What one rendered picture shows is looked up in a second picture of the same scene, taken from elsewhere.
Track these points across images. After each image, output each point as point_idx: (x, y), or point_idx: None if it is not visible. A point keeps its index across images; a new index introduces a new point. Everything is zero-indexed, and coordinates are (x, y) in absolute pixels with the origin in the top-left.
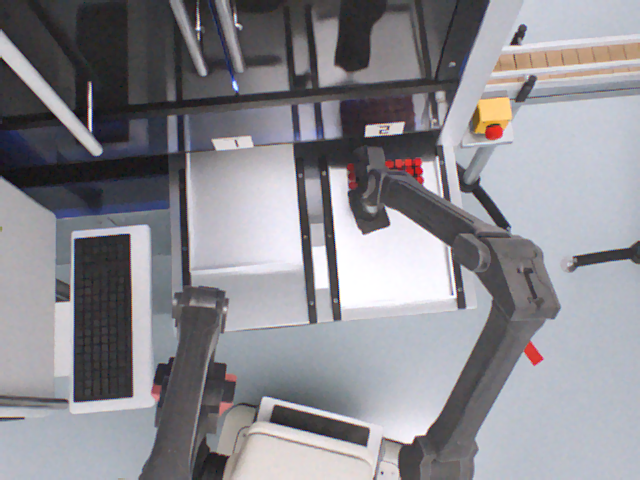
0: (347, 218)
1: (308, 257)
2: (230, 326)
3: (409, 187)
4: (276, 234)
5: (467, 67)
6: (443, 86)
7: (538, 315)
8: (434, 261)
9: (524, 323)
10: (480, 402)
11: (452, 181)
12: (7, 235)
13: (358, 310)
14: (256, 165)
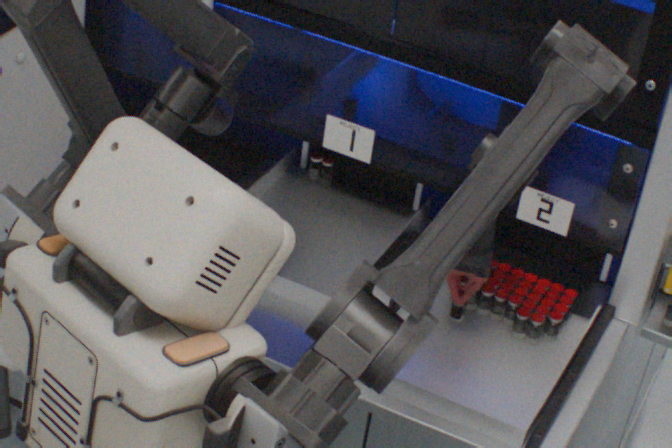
0: (435, 311)
1: None
2: None
3: None
4: (327, 279)
5: (668, 100)
6: (635, 133)
7: (590, 70)
8: (522, 402)
9: (570, 73)
10: (474, 191)
11: (605, 349)
12: (41, 69)
13: (375, 393)
14: (357, 218)
